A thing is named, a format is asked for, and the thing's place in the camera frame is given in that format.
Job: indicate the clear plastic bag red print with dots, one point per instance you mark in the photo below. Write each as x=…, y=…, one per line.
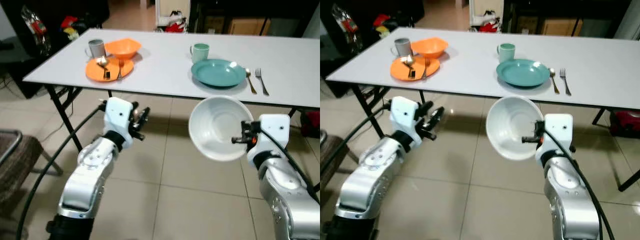
x=347, y=25
x=36, y=27

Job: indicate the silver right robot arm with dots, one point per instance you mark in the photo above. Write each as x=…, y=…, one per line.
x=287, y=200
x=570, y=200

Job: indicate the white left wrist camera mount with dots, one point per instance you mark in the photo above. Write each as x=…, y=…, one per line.
x=117, y=117
x=405, y=117

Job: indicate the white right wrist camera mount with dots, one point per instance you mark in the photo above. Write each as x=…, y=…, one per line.
x=557, y=132
x=275, y=132

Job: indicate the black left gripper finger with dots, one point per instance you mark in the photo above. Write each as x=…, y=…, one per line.
x=134, y=111
x=438, y=116
x=144, y=116
x=425, y=111

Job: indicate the red and yellow toy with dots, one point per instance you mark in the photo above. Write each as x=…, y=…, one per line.
x=381, y=21
x=69, y=22

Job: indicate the black folding table leg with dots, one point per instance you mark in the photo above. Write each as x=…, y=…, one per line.
x=629, y=182
x=65, y=117
x=367, y=112
x=295, y=112

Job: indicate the long metal spoon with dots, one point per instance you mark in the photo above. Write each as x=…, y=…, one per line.
x=552, y=73
x=248, y=73

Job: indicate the green mug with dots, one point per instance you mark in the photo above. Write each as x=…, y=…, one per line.
x=507, y=52
x=201, y=53

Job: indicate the red cloth item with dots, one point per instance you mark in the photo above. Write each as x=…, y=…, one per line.
x=489, y=28
x=175, y=28

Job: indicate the orange bowl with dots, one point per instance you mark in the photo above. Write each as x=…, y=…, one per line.
x=430, y=46
x=122, y=47

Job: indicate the orange plate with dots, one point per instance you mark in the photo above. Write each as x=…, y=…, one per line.
x=399, y=71
x=95, y=72

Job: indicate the long metal fork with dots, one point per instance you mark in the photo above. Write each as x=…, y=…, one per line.
x=258, y=73
x=562, y=73

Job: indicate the green plate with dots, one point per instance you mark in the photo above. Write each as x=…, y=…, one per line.
x=522, y=73
x=217, y=73

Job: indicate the brown cardboard box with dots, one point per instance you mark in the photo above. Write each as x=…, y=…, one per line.
x=560, y=27
x=247, y=26

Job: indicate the white bowl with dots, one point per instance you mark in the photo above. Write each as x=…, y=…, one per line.
x=215, y=127
x=510, y=127

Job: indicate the dark wooden shelf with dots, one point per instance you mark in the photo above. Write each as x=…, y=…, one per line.
x=600, y=15
x=290, y=15

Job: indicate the brown woven chair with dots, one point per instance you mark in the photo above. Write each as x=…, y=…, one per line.
x=327, y=150
x=17, y=160

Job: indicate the grey mug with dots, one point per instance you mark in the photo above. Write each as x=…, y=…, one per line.
x=401, y=47
x=96, y=49

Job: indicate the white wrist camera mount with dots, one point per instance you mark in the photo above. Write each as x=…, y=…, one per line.
x=405, y=117
x=275, y=132
x=117, y=117
x=557, y=132

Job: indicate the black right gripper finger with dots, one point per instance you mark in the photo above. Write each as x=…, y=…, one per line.
x=530, y=140
x=240, y=140

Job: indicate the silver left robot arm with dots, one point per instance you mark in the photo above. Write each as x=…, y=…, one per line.
x=370, y=175
x=90, y=175

